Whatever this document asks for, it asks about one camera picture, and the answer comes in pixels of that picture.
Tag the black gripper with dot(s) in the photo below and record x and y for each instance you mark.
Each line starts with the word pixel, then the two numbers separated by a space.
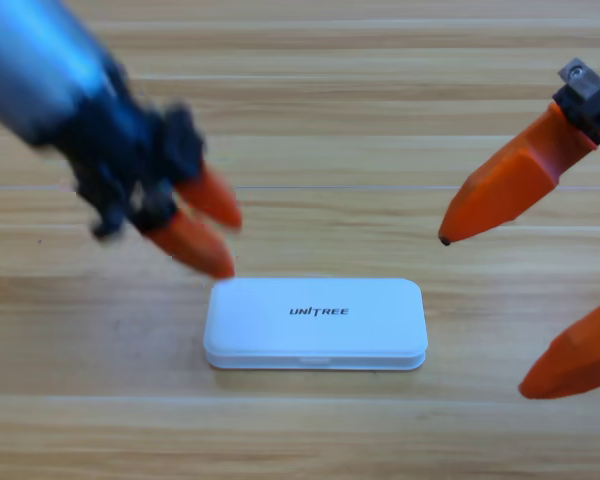
pixel 597 110
pixel 125 155

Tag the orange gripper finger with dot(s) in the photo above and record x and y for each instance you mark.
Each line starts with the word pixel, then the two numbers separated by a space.
pixel 580 360

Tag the white Unitree pencil case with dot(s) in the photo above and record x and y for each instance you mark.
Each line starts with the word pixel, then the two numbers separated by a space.
pixel 315 330

